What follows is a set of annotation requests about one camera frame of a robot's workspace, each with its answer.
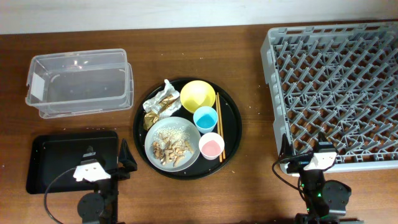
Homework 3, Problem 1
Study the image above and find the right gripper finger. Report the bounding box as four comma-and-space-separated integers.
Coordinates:
279, 134, 293, 159
318, 132, 333, 146

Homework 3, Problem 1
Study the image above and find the peanut shells and rice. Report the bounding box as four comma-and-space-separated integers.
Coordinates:
152, 128, 195, 167

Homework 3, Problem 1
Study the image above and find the gold foil wrapper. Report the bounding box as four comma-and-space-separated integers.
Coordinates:
143, 95, 179, 130

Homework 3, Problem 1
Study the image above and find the wooden chopstick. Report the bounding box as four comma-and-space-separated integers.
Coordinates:
215, 92, 223, 163
216, 92, 226, 163

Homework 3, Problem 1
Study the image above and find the white napkin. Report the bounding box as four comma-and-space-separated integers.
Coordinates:
142, 79, 182, 119

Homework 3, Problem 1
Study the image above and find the grey plate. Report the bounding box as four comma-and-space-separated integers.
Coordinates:
144, 116, 201, 172

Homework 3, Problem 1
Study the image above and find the pink cup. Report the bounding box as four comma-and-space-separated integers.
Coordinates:
198, 133, 224, 160

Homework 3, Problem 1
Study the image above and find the blue cup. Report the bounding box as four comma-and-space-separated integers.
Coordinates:
193, 106, 218, 134

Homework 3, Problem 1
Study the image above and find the yellow bowl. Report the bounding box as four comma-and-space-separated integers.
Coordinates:
180, 80, 216, 113

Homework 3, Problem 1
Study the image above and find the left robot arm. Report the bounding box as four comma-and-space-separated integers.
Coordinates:
73, 139, 137, 223

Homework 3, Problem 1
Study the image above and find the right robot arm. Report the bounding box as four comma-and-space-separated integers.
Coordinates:
272, 133, 351, 223

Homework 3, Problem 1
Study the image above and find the grey dishwasher rack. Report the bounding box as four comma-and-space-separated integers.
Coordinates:
261, 22, 397, 172

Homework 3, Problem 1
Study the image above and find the black rectangular tray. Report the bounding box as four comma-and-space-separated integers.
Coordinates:
26, 131, 119, 194

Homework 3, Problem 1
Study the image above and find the round black tray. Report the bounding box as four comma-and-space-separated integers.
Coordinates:
132, 82, 243, 180

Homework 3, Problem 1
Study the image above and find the clear plastic bin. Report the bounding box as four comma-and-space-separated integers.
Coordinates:
25, 49, 134, 119

